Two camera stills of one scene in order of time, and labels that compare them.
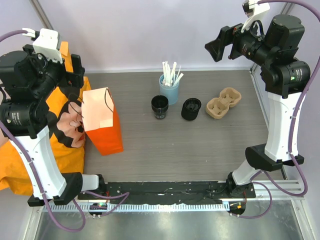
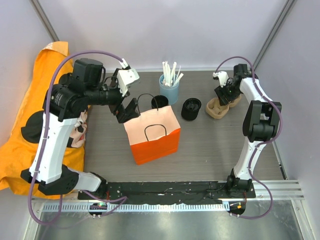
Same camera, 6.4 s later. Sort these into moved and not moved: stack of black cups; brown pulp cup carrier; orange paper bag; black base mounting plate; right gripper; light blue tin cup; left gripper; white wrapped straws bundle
Moved: left gripper; right gripper; orange paper bag
Not moved: black base mounting plate; brown pulp cup carrier; light blue tin cup; white wrapped straws bundle; stack of black cups
